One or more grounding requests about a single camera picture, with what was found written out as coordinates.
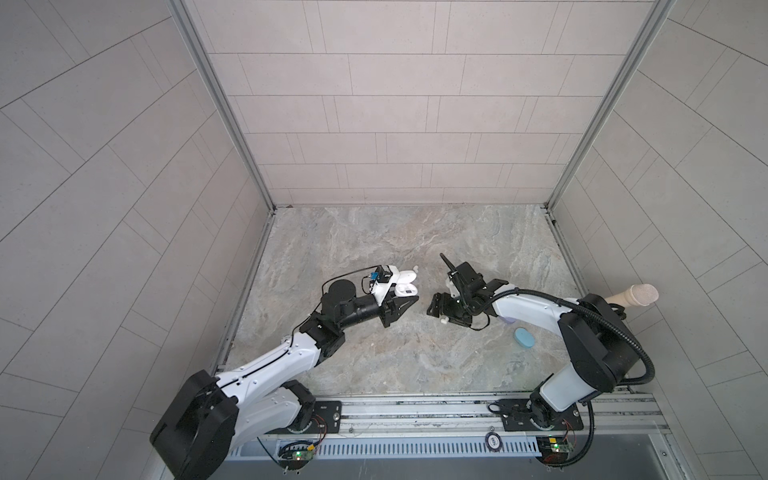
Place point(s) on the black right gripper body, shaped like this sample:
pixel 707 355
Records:
pixel 454 308

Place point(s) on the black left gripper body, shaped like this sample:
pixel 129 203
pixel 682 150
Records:
pixel 362 311

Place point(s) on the white earbud charging case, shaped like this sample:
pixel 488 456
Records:
pixel 404 283

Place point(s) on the light blue earbud charging case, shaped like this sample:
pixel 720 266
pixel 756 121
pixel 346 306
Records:
pixel 524 338

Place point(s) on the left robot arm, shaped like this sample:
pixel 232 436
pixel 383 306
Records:
pixel 212 415

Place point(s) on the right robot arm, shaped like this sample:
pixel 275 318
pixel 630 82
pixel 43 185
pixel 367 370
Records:
pixel 602 352

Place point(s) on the left green circuit board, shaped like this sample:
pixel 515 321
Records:
pixel 294 456

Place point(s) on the green circuit board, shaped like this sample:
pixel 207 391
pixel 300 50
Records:
pixel 294 456
pixel 553 450

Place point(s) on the right green circuit board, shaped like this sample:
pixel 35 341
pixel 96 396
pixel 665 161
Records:
pixel 553 450

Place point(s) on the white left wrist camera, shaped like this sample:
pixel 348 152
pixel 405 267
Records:
pixel 380 281

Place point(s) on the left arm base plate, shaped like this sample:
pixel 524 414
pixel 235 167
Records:
pixel 325 419

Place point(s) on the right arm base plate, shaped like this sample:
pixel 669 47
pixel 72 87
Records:
pixel 525 415

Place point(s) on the beige wooden handle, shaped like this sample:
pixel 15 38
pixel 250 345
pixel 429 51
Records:
pixel 638 295

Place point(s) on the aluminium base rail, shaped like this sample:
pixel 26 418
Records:
pixel 464 414

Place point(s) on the aluminium corner frame post left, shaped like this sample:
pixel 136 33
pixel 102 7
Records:
pixel 181 14

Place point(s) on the aluminium corner frame post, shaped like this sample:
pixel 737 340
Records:
pixel 647 33
pixel 181 14

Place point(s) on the aluminium corner frame post right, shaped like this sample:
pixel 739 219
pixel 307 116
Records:
pixel 647 33

